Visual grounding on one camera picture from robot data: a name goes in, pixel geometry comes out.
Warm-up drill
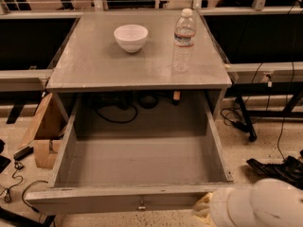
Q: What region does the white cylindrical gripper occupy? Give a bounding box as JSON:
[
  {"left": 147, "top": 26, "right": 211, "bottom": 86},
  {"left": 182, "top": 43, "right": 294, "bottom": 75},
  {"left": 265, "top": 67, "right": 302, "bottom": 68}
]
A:
[{"left": 192, "top": 187, "right": 253, "bottom": 227}]

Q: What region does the grey top drawer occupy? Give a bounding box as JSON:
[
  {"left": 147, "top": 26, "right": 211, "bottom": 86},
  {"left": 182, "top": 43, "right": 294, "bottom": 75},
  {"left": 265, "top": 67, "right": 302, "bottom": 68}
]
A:
[{"left": 26, "top": 91, "right": 233, "bottom": 215}]

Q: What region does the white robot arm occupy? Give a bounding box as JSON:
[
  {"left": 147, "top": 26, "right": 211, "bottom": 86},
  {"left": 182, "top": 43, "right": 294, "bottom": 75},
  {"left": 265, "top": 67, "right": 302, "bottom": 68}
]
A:
[{"left": 192, "top": 179, "right": 303, "bottom": 227}]

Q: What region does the grey wooden drawer cabinet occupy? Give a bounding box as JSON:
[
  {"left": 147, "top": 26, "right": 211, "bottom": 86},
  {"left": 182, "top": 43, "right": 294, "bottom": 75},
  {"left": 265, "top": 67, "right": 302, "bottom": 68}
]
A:
[{"left": 46, "top": 9, "right": 231, "bottom": 113}]

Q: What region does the black metal stand leg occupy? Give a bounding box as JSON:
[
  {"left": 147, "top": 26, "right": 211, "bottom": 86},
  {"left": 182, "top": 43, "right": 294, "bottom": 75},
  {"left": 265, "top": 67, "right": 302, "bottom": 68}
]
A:
[{"left": 237, "top": 95, "right": 257, "bottom": 142}]

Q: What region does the brown cardboard box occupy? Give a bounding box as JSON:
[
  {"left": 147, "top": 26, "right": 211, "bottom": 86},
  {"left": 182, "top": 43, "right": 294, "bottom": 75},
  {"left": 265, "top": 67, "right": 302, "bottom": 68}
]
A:
[{"left": 19, "top": 93, "right": 68, "bottom": 169}]

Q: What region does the clear plastic water bottle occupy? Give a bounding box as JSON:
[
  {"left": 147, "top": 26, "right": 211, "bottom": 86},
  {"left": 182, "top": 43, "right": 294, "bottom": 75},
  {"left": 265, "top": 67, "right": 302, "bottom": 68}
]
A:
[{"left": 172, "top": 9, "right": 196, "bottom": 72}]

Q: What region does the white ceramic bowl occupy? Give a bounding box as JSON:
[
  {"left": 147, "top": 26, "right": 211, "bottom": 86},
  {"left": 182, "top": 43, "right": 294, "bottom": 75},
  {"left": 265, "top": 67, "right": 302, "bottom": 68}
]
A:
[{"left": 114, "top": 25, "right": 149, "bottom": 53}]

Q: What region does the black base bar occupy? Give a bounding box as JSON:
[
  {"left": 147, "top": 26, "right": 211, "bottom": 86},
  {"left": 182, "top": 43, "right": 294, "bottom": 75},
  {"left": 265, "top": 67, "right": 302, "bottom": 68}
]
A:
[{"left": 0, "top": 208, "right": 55, "bottom": 227}]

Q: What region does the black cable right floor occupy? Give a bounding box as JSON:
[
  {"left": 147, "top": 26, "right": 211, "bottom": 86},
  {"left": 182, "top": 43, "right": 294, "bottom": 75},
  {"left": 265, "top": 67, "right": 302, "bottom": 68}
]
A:
[{"left": 219, "top": 107, "right": 245, "bottom": 128}]

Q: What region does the black cable on floor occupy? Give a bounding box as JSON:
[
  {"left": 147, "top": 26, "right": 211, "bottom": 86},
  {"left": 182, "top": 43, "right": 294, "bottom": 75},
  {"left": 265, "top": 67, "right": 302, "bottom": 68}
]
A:
[{"left": 20, "top": 179, "right": 49, "bottom": 214}]

